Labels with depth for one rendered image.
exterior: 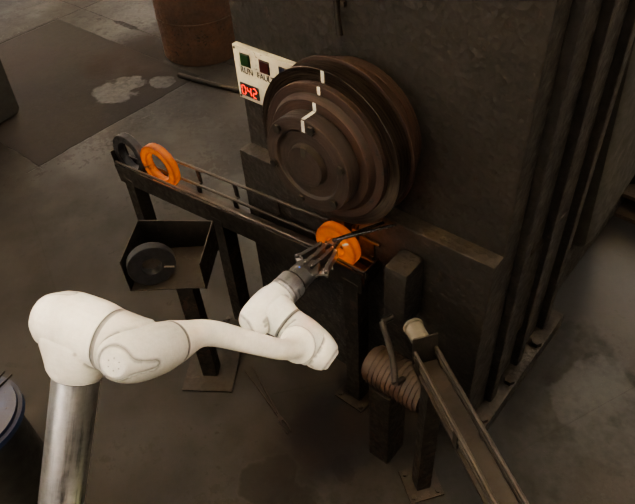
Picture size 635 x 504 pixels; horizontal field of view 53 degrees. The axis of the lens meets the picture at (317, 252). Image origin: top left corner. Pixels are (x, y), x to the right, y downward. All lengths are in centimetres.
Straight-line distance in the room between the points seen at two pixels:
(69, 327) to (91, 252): 196
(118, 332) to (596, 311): 212
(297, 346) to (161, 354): 47
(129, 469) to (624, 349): 195
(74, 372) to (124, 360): 17
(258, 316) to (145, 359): 54
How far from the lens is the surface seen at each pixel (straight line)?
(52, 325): 138
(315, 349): 170
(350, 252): 192
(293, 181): 175
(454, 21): 151
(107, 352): 127
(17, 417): 224
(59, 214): 361
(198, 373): 263
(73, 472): 155
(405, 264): 183
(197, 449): 246
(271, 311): 174
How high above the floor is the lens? 210
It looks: 44 degrees down
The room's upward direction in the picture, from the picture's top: 5 degrees counter-clockwise
